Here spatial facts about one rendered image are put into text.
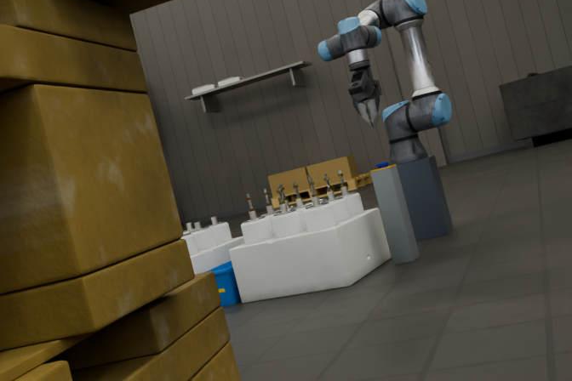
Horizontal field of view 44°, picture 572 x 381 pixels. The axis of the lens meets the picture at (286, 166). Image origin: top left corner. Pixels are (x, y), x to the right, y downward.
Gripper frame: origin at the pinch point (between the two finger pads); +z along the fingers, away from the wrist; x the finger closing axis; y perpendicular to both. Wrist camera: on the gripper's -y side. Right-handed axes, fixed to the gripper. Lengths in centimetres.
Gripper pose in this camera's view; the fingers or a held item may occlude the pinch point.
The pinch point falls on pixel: (372, 123)
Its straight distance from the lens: 230.8
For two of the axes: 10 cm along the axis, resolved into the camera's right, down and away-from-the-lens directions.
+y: 4.5, -1.1, 8.9
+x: -8.6, 2.2, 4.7
